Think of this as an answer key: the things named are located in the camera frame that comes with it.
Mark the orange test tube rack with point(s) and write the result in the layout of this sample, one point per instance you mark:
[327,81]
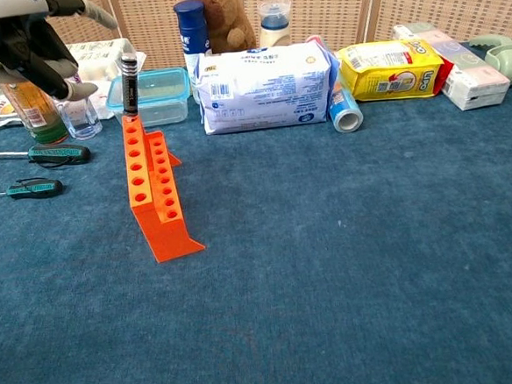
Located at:
[171,237]

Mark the large green-black screwdriver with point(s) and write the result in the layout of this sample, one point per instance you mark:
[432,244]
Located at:
[57,154]

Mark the small green-black screwdriver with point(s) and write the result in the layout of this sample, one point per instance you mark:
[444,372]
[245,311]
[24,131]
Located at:
[36,188]

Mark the blue table cloth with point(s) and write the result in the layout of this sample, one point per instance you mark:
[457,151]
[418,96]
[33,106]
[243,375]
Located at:
[309,263]

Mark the white wet wipes pack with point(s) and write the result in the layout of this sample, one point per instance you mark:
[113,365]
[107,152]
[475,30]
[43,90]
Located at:
[266,90]

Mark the plastic wrap roll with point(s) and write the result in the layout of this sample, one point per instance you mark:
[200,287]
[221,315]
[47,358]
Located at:
[345,111]

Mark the clear container with blue lid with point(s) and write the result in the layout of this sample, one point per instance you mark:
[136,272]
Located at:
[161,93]

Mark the white bottle with clear cap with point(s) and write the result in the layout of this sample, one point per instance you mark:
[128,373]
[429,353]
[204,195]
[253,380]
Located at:
[274,28]

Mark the blue spray can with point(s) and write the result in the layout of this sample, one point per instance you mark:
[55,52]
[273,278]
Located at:
[192,38]

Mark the yellow Lipo snack bag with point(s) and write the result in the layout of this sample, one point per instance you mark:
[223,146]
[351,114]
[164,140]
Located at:
[388,73]

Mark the brown capybara plush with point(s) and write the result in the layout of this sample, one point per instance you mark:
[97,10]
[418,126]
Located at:
[226,14]

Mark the clear water bottle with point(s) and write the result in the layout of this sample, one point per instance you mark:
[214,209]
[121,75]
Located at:
[81,118]

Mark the wicker folding screen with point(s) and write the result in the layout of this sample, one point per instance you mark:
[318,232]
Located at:
[335,6]

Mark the white paper roll pack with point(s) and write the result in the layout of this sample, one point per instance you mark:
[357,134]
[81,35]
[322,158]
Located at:
[101,58]

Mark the red yellow snack box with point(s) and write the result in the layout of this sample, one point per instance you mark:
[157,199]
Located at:
[446,77]

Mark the green tea bottle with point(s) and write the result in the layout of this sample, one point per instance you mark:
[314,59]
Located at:
[35,115]

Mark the pastel tissue box pack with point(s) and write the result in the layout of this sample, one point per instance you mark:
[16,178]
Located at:
[472,80]

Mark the white pink snack bag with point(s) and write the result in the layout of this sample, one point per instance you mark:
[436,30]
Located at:
[0,113]

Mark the green lint roller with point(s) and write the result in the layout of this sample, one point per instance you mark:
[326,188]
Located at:
[508,60]

